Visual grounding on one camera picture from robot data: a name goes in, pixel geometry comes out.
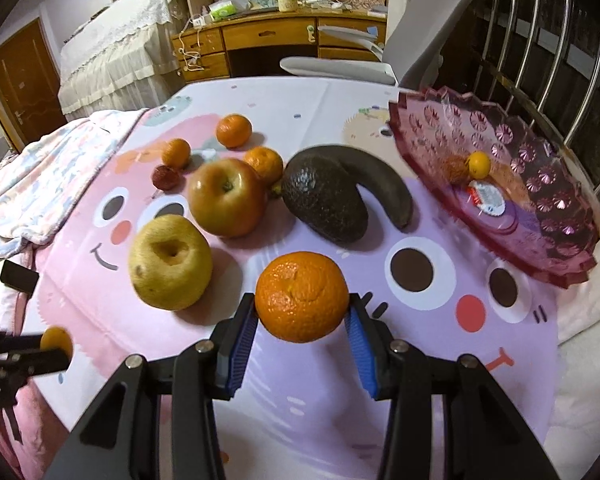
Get white red sticker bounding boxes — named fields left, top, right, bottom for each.
left=467, top=181, right=507, bottom=216

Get yellow pear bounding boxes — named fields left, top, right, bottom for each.
left=128, top=214, right=214, bottom=311

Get red glass fruit plate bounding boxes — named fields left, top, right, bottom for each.
left=387, top=86, right=600, bottom=289

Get folded pastel blanket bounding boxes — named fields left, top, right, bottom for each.
left=0, top=107, right=153, bottom=266

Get dark avocado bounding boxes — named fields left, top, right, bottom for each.
left=281, top=149, right=369, bottom=243

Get wooden desk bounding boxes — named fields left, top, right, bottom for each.
left=172, top=0, right=388, bottom=81

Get white lace furniture cover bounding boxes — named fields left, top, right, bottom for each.
left=57, top=0, right=181, bottom=116

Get brown wooden door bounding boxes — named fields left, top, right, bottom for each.
left=0, top=16, right=68, bottom=153

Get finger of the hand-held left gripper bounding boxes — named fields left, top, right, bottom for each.
left=0, top=325, right=73, bottom=411
left=0, top=260, right=38, bottom=292

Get dark overripe banana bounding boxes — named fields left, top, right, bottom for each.
left=270, top=144, right=414, bottom=231

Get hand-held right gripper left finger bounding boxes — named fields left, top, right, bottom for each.
left=42, top=292, right=260, bottom=480

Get pink fleece blanket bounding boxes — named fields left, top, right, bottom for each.
left=0, top=247, right=81, bottom=480

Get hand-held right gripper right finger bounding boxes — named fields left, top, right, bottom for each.
left=342, top=292, right=563, bottom=480

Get small red fruit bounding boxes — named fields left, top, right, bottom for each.
left=151, top=165, right=183, bottom=191

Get white office chair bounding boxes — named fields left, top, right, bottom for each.
left=280, top=0, right=485, bottom=88

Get small yellowish tangerine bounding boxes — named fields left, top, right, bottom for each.
left=467, top=151, right=492, bottom=180

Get white charger cable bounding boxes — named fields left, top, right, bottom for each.
left=177, top=15, right=206, bottom=73

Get large orange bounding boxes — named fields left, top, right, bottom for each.
left=255, top=251, right=350, bottom=344

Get red apple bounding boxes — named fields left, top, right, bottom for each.
left=187, top=158, right=268, bottom=239

